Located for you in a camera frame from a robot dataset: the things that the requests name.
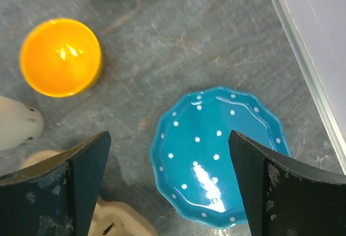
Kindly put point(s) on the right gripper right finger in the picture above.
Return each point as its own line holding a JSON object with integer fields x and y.
{"x": 283, "y": 196}

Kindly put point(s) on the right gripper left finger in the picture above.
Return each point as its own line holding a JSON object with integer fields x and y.
{"x": 56, "y": 196}

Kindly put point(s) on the stack of white paper cups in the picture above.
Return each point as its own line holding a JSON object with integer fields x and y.
{"x": 20, "y": 123}

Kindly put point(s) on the blue dotted plate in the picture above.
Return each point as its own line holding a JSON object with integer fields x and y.
{"x": 191, "y": 158}

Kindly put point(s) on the orange plastic bowl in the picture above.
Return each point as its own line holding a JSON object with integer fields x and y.
{"x": 61, "y": 57}

